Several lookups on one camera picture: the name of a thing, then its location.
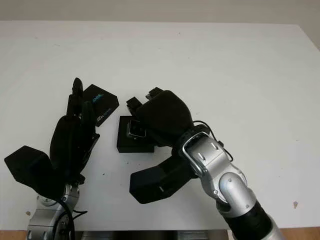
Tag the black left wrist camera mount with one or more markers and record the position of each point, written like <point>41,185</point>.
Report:
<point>27,165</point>

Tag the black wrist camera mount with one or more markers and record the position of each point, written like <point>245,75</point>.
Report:
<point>155,182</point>
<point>27,165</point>

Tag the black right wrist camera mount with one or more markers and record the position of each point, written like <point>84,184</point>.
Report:
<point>155,182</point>

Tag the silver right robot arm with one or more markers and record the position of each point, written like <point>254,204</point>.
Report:
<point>225,180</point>

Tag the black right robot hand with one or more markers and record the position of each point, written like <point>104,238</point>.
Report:
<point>167,117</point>

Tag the grey robot torso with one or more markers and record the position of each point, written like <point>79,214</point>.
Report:
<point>150,236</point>

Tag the black box base with insert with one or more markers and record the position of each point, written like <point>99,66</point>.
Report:
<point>125,145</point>

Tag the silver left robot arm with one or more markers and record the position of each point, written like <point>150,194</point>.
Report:
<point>47,217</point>

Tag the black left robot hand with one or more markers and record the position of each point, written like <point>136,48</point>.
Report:
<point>67,145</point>

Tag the black RealSense box lid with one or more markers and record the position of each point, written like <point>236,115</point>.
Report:
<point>105,102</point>

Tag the small silver depth camera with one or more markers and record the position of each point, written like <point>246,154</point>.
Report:
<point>136,130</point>

